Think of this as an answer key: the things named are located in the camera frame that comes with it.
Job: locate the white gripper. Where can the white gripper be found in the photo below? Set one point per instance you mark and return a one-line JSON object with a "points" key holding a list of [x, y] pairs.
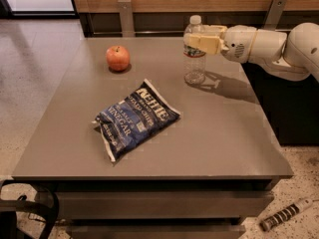
{"points": [[238, 44]]}

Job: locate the blue kettle chips bag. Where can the blue kettle chips bag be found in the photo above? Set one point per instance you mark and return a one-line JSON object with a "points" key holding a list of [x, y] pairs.
{"points": [[135, 119]]}

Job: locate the red apple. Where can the red apple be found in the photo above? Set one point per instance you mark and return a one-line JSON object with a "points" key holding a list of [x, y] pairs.
{"points": [[118, 58]]}

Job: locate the right metal bracket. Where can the right metal bracket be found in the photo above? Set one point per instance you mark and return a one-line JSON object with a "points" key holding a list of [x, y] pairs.
{"points": [[274, 14]]}

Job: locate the left metal bracket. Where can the left metal bracket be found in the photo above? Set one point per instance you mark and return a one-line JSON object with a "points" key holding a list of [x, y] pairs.
{"points": [[126, 18]]}

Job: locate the metal bracket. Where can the metal bracket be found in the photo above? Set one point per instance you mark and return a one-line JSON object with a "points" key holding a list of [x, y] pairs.
{"points": [[126, 18], [274, 14]]}

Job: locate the clear plastic water bottle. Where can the clear plastic water bottle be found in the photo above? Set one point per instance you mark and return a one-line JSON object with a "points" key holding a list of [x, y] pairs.
{"points": [[194, 59]]}

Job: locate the black chair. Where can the black chair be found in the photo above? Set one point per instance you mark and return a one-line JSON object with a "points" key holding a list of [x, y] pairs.
{"points": [[9, 208]]}

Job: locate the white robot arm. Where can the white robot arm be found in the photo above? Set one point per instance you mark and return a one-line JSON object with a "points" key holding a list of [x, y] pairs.
{"points": [[293, 56]]}

